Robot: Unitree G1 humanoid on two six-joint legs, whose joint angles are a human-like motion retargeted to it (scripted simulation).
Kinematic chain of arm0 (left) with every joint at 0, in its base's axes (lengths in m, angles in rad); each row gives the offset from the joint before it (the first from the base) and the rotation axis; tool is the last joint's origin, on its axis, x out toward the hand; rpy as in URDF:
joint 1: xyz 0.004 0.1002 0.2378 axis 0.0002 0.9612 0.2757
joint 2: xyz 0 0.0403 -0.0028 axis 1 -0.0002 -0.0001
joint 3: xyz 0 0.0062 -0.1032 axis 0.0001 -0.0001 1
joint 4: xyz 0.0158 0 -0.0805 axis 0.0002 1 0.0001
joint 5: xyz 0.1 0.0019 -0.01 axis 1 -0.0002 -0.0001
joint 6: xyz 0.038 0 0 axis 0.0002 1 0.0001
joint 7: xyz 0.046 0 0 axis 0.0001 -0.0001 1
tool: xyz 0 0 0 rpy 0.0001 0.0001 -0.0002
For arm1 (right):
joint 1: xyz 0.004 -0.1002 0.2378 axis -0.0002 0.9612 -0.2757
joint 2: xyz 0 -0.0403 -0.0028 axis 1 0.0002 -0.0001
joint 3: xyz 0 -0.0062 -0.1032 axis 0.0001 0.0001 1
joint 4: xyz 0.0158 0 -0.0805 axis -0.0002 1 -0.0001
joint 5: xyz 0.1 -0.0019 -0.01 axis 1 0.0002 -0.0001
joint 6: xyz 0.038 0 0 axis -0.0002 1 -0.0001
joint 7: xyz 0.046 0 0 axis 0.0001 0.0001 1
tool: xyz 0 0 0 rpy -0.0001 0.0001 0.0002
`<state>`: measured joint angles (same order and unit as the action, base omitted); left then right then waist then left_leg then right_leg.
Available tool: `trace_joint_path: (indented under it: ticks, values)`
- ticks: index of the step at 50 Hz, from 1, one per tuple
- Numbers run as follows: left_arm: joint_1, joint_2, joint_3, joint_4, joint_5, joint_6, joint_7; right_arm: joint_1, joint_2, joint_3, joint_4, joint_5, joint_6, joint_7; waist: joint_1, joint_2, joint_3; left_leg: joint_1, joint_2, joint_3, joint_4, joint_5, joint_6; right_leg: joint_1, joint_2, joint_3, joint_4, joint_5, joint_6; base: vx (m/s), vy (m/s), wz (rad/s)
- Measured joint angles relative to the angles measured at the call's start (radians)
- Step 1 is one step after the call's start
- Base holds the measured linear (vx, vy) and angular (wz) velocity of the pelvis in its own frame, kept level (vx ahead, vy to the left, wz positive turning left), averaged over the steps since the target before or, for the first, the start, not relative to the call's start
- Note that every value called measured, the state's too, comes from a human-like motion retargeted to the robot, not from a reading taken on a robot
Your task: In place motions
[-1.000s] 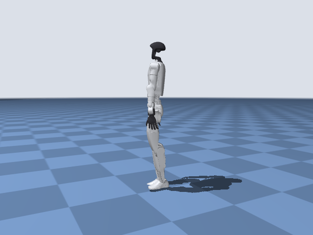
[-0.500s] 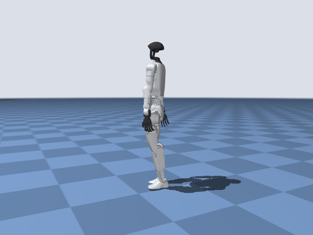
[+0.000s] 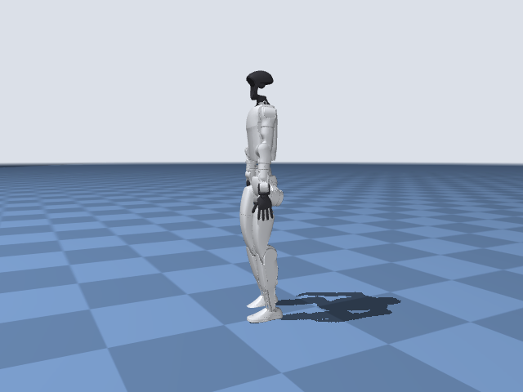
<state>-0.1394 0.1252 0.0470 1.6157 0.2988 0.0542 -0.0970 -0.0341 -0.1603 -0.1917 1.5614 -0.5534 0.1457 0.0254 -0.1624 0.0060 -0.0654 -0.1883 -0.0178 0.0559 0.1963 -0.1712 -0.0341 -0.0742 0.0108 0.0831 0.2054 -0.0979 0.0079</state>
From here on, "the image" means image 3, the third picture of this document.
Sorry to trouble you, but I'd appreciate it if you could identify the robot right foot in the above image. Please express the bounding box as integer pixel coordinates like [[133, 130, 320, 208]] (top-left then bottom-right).
[[247, 295, 278, 308]]

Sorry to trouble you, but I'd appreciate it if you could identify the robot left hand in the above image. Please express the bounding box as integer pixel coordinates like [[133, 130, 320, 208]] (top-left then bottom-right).
[[252, 183, 273, 221]]

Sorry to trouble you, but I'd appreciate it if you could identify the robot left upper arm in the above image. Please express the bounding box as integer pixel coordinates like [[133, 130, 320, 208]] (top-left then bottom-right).
[[255, 107, 277, 157]]

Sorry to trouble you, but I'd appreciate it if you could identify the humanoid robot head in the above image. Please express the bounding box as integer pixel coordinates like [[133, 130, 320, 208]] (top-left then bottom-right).
[[246, 71, 274, 107]]

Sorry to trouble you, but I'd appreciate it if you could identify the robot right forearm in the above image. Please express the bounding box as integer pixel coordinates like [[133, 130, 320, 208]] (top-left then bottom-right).
[[245, 155, 257, 185]]

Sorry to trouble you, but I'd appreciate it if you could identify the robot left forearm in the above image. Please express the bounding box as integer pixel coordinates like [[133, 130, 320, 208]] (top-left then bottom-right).
[[257, 144, 271, 193]]

